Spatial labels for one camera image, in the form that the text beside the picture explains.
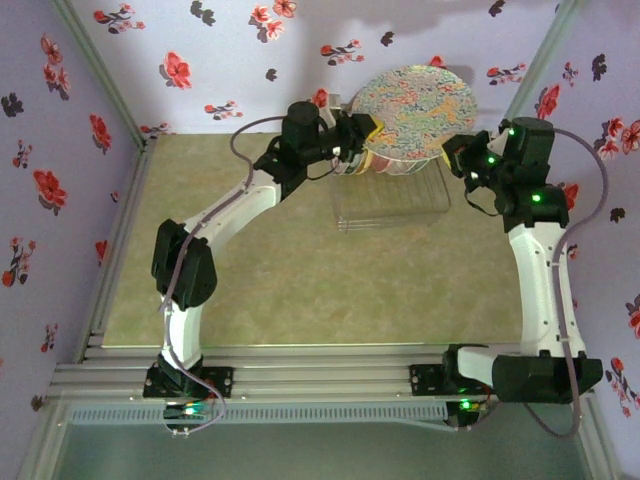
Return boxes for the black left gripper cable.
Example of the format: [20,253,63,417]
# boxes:
[302,157,344,182]

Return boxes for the clear wire dish rack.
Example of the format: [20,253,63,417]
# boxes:
[327,99,454,236]

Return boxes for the pink plate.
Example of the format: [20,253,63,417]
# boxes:
[372,149,441,178]

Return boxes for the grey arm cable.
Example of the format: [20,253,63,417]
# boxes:
[449,127,610,440]
[158,115,289,437]

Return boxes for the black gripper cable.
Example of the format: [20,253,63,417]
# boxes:
[463,187,504,219]
[302,157,344,182]

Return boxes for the grey left arm cable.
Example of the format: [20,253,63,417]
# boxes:
[158,115,289,437]

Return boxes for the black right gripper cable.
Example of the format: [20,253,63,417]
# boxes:
[463,187,504,219]

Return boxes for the grey right arm cable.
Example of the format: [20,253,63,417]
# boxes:
[449,127,610,440]

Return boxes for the horizontal aluminium base rail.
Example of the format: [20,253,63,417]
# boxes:
[47,342,596,401]

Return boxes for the aluminium side rail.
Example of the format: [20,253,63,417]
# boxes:
[79,133,157,362]

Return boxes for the aluminium frame leg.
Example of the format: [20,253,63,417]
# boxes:
[17,399,71,480]
[574,394,624,480]

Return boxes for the multicolour squiggle pattern plate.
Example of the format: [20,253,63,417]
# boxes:
[349,63,480,162]

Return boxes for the controller board with green light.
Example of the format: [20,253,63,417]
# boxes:
[163,399,214,422]
[446,397,490,420]

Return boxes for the aluminium corner post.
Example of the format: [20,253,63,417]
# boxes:
[494,0,589,139]
[49,0,154,149]

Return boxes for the grey slotted cable duct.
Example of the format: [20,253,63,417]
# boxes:
[67,402,447,427]

